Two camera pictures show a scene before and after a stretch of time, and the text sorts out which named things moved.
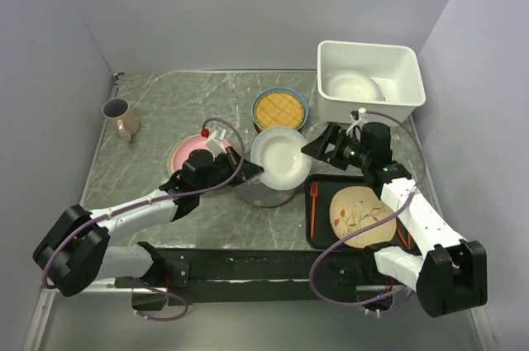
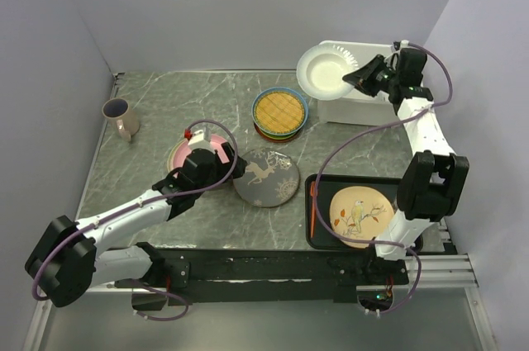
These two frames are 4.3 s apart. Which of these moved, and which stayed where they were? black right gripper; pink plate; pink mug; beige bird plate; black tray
Moved: black right gripper
Stayed: pink plate; black tray; pink mug; beige bird plate
